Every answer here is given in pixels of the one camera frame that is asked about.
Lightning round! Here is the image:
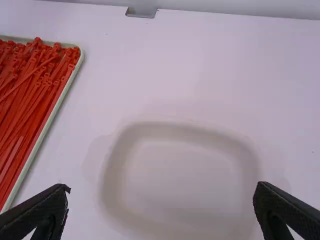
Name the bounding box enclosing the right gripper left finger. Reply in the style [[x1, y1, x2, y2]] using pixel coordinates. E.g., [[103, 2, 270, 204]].
[[0, 183, 72, 240]]

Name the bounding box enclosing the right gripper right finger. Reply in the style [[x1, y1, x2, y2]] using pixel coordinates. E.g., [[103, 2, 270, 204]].
[[252, 180, 320, 240]]

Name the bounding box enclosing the white dish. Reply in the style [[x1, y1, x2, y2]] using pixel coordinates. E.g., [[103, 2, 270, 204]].
[[81, 120, 293, 240]]

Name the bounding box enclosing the pale tray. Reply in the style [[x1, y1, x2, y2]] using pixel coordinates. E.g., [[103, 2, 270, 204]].
[[0, 34, 86, 214]]

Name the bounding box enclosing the row of orange cable ties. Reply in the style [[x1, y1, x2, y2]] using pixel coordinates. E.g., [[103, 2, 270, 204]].
[[0, 36, 82, 202]]

